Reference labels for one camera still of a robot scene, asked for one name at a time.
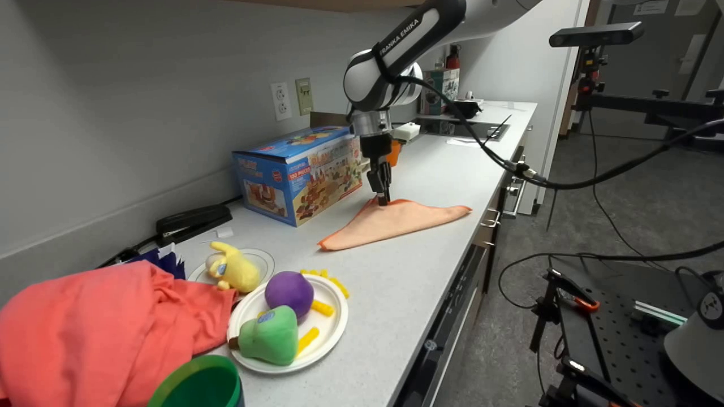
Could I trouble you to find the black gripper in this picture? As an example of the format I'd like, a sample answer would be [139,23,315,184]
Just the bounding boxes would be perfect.
[363,135,392,205]

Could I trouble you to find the peach towel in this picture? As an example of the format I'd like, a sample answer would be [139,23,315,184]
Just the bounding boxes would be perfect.
[319,198,471,250]

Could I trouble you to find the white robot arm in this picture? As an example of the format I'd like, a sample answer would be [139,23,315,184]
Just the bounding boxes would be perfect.
[342,0,542,205]

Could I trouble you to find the blue toy food box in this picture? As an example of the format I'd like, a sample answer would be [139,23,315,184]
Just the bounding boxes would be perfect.
[233,126,363,226]

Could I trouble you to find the yellow toy fries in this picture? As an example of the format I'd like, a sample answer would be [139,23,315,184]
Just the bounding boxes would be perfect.
[297,269,350,361]

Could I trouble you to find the purple plush ball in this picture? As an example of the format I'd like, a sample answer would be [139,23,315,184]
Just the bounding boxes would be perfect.
[264,271,315,318]

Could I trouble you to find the clear small plate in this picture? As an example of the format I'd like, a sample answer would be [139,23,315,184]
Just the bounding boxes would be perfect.
[188,248,275,283]

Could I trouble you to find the white round plate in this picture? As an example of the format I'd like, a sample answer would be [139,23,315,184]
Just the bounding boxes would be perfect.
[226,271,348,376]

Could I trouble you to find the yellow plush toy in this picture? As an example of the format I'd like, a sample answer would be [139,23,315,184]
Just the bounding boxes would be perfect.
[207,241,263,295]

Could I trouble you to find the green plush pear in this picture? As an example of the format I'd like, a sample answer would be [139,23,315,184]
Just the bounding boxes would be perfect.
[237,306,299,367]

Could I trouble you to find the black stapler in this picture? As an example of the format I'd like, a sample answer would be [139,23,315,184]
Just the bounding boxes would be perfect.
[156,205,230,247]

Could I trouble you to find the dark blue cloth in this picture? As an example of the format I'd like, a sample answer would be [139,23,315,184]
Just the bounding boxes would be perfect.
[142,248,185,281]

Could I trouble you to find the green plastic cup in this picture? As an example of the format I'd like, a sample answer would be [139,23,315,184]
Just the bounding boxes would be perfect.
[148,356,245,407]

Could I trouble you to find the coral red cloth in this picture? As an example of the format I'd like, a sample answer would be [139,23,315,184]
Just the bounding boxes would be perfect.
[0,262,233,407]

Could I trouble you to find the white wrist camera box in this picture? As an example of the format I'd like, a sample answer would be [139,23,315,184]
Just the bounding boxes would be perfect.
[393,122,422,143]

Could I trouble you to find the beige wall switch plate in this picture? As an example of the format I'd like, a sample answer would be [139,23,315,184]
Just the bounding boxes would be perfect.
[294,77,315,116]

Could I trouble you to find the white wall outlet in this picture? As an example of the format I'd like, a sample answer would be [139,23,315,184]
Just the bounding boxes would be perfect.
[271,81,292,120]

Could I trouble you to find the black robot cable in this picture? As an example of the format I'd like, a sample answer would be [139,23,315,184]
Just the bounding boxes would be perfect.
[393,75,724,313]

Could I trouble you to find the black camera on stand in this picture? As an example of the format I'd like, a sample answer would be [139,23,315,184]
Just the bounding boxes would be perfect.
[551,21,642,48]

